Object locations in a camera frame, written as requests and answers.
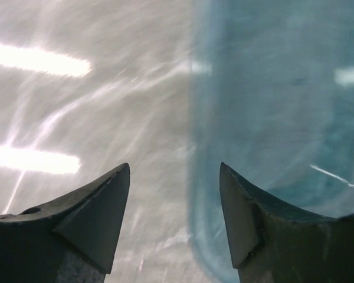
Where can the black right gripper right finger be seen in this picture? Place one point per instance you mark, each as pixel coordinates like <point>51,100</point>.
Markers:
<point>271,240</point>

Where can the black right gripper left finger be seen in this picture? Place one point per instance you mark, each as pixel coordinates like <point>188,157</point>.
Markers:
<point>72,238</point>

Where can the teal plastic basket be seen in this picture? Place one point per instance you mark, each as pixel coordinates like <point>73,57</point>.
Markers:
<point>272,97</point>

